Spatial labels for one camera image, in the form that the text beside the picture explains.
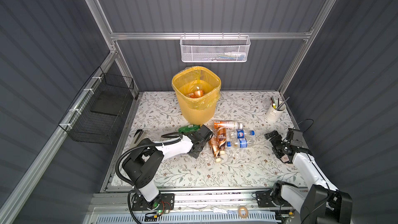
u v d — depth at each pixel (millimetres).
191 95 1020
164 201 735
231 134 958
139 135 940
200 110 860
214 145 888
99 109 728
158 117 1057
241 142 885
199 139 704
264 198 739
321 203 394
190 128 963
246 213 707
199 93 991
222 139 902
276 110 963
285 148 630
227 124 963
